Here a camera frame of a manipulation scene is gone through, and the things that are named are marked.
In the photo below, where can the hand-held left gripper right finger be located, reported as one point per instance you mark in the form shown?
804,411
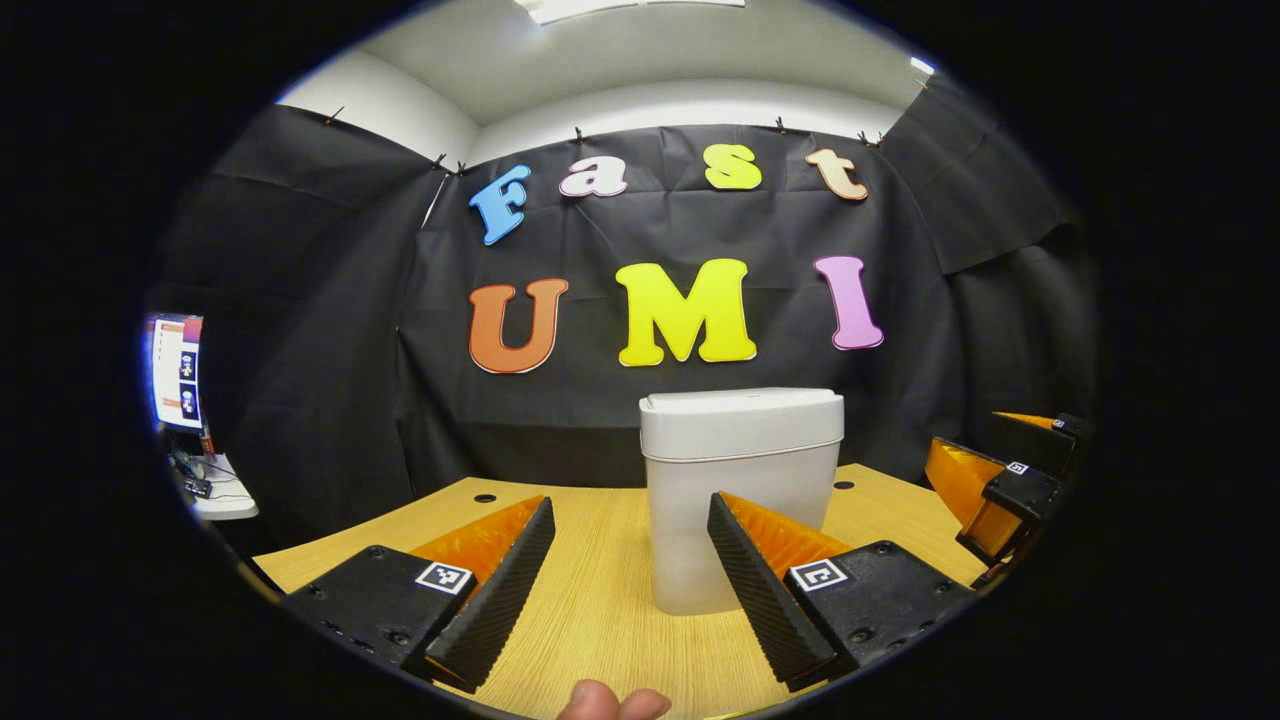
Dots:
760,590

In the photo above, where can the white side desk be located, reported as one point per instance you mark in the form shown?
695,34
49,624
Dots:
225,495

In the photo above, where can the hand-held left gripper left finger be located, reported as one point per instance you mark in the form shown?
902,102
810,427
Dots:
500,590

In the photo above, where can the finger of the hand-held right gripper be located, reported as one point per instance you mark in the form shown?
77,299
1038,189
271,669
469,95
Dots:
1025,492
1030,445

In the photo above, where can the black backdrop cloth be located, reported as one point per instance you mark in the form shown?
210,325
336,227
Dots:
300,350

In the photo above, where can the small ceiling light panel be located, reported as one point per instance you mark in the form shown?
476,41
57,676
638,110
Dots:
922,66

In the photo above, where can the wooden desktop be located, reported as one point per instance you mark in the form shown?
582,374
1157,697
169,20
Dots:
600,600

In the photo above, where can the white desktop garbage bin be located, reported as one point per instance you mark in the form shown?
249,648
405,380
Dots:
740,450

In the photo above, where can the long ceiling light panel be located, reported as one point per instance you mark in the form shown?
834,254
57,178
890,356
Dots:
630,8

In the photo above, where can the computer monitor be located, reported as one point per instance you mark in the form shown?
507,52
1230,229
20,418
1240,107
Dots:
177,370

